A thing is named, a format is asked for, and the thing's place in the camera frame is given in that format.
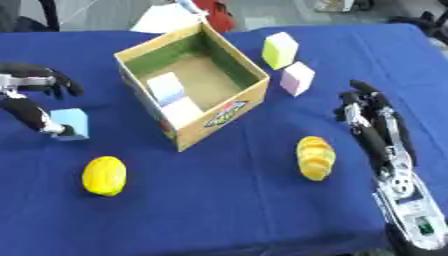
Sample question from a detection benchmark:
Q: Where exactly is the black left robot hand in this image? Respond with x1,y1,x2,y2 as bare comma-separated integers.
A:
0,62,86,137

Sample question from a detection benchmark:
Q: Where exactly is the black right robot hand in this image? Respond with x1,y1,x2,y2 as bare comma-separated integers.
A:
332,79,420,179

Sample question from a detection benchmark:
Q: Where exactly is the tan cardboard box green inside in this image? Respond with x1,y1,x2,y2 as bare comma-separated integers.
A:
113,21,272,153

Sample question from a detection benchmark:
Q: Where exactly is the light blue foam cube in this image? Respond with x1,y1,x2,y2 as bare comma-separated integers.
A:
49,108,91,142

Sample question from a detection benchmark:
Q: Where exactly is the yellow toy bread loaf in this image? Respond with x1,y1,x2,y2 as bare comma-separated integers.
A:
295,135,338,182

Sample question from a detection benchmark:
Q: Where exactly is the pink white foam cube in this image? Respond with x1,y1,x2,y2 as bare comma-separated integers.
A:
278,61,317,98

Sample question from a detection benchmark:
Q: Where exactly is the black chair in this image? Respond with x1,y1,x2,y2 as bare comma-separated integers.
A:
0,0,63,33

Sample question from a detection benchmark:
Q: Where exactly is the yellow toy lemon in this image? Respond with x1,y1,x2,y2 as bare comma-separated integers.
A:
80,155,128,197

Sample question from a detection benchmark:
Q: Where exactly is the yellow-green foam cube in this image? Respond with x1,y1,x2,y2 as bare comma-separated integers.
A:
260,31,301,71

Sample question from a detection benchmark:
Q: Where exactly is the pale blue white foam cube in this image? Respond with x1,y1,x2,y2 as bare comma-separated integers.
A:
145,71,188,107

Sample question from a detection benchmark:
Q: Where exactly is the white paper sheet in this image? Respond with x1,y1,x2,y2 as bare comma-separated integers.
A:
127,2,207,34

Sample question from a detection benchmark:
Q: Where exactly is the red bag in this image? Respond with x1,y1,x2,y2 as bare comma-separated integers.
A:
190,0,237,34

